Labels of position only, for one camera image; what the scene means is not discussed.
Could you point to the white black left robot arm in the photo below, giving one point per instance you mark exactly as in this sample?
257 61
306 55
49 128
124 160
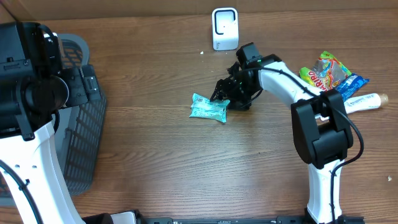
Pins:
42 72

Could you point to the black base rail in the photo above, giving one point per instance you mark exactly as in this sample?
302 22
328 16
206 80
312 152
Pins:
224 221

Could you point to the green snack packet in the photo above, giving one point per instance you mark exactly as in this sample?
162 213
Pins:
327 72

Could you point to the white barcode scanner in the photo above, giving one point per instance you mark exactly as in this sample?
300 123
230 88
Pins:
225 28

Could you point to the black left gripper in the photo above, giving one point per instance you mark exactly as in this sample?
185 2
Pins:
83 94

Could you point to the teal packet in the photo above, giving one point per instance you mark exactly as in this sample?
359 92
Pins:
204 108

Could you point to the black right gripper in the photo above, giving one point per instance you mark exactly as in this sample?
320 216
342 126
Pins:
222 89

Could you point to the grey plastic mesh basket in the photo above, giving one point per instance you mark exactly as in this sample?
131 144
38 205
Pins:
77 140

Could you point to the white tube gold cap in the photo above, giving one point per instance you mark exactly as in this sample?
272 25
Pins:
365 102

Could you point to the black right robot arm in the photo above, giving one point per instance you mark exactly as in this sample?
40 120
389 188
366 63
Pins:
321 130

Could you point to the blue snack packet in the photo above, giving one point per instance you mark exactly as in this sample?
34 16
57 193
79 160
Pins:
348 87

